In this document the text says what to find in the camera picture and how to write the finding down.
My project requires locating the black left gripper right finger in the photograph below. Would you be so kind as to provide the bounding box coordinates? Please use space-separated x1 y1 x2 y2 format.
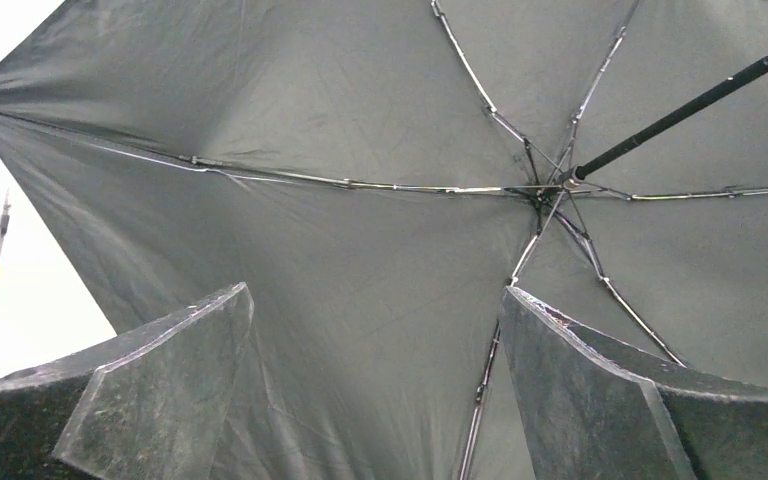
500 287 768 479

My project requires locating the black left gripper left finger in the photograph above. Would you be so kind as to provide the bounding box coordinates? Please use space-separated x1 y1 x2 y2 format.
0 282 254 479

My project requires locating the purple folding umbrella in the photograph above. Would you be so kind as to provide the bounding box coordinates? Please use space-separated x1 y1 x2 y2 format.
0 1 768 479

